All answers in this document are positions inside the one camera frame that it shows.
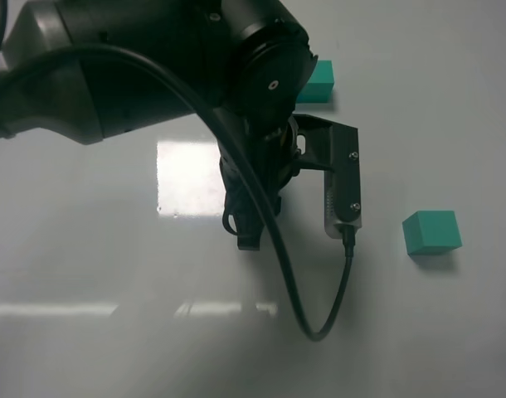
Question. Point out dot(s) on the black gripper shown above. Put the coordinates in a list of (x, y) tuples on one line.
[(269, 154)]

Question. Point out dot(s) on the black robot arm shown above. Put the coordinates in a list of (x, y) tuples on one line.
[(92, 70)]

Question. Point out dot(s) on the green template cube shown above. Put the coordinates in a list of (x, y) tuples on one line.
[(319, 88)]

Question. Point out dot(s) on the green loose cube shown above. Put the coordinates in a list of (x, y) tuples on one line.
[(431, 232)]

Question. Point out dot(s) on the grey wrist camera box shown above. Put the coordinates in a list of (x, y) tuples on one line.
[(333, 149)]

